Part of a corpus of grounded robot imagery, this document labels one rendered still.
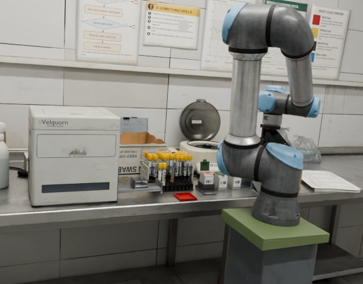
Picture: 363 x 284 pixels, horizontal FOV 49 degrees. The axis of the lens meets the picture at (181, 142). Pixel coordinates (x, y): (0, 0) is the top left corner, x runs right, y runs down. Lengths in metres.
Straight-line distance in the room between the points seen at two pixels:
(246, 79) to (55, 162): 0.65
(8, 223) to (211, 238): 1.37
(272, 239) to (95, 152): 0.62
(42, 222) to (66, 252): 0.83
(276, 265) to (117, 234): 1.12
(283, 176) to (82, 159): 0.64
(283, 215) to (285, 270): 0.17
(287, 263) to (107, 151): 0.67
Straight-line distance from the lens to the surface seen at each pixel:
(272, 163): 1.25
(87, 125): 1.34
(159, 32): 2.07
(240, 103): 1.23
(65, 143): 1.34
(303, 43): 1.18
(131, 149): 1.70
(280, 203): 1.26
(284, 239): 1.20
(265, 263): 1.25
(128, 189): 1.44
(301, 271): 1.35
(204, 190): 1.58
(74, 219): 1.38
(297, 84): 1.33
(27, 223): 1.36
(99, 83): 1.99
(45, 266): 2.20
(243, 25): 1.17
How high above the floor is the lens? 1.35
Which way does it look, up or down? 11 degrees down
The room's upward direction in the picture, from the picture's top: 4 degrees clockwise
